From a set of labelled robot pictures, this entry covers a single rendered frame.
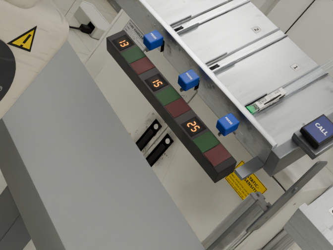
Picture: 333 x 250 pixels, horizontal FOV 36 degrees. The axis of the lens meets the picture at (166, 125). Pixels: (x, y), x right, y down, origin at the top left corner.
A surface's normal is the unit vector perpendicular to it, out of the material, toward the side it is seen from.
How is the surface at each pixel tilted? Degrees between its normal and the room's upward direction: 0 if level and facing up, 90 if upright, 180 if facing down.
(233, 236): 90
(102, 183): 0
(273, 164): 133
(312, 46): 90
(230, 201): 90
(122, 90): 90
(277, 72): 43
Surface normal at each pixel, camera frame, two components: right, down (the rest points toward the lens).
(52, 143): 0.61, -0.71
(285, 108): 0.07, -0.56
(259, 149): -0.82, 0.44
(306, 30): -0.56, -0.05
